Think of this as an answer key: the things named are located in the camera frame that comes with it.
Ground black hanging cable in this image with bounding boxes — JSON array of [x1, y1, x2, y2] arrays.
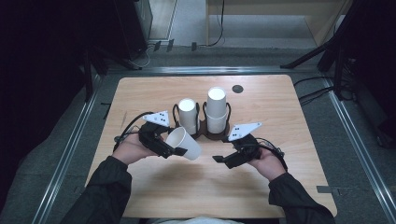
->
[[207, 0, 226, 48]]

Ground white paper cup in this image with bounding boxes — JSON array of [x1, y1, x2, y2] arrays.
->
[[177, 98, 201, 136], [164, 126, 203, 161], [205, 86, 228, 119], [205, 109, 230, 135]]

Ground person's right hand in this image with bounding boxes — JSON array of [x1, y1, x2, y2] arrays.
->
[[247, 148, 288, 182]]

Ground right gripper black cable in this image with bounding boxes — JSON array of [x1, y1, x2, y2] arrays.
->
[[257, 137, 289, 171]]

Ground black tripod stand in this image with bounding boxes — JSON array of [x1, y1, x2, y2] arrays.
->
[[279, 0, 365, 70]]

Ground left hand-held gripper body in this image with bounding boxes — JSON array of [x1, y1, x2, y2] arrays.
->
[[138, 110, 176, 158]]

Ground person's light clothing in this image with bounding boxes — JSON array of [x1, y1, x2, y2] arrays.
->
[[148, 216, 247, 224]]

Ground black cabinet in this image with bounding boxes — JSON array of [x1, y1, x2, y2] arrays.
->
[[113, 0, 153, 61]]

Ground person's left hand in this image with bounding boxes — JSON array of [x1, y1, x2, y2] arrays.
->
[[111, 133, 160, 166]]

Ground metal floor rail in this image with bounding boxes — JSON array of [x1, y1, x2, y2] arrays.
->
[[31, 74, 105, 224], [321, 77, 396, 224]]

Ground black floor cables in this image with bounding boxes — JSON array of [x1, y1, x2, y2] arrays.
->
[[292, 76, 336, 106]]

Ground white floor cable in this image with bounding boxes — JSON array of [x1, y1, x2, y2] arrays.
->
[[132, 43, 157, 69]]

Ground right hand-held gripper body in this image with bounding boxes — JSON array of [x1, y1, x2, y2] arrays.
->
[[224, 121, 263, 170]]

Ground black double cup holder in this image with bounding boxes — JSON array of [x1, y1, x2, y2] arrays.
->
[[172, 101, 232, 141]]

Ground light wooden cabinet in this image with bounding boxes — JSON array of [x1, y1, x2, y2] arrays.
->
[[205, 0, 353, 48]]

